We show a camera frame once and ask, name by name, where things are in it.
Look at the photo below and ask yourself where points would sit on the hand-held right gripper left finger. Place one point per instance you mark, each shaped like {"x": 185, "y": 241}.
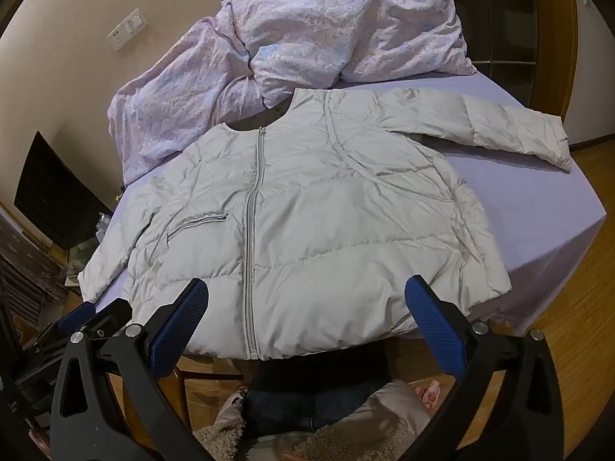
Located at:
{"x": 180, "y": 329}

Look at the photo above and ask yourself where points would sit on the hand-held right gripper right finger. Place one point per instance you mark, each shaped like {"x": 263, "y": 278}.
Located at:
{"x": 432, "y": 329}

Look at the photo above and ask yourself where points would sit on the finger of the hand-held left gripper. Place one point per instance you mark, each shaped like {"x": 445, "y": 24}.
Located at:
{"x": 77, "y": 316}
{"x": 113, "y": 316}

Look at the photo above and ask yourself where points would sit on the white puffer jacket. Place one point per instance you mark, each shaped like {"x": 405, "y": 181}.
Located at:
{"x": 312, "y": 211}

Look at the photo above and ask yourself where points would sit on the pink slipper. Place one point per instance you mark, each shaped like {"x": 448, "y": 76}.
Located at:
{"x": 427, "y": 393}
{"x": 233, "y": 401}

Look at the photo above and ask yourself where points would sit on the dark cluttered shelf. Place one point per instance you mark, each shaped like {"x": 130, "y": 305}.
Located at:
{"x": 29, "y": 269}

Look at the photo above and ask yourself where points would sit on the black flat screen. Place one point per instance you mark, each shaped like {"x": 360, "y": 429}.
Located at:
{"x": 53, "y": 192}

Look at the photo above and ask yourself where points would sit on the person's legs in jeans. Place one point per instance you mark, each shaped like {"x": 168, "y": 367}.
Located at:
{"x": 307, "y": 394}

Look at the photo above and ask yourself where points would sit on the pink floral duvet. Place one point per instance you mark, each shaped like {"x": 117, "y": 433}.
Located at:
{"x": 312, "y": 33}

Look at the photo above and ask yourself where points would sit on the white wall socket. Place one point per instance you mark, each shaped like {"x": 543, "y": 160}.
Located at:
{"x": 117, "y": 38}

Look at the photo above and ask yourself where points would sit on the white wall switch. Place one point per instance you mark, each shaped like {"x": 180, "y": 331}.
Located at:
{"x": 134, "y": 20}

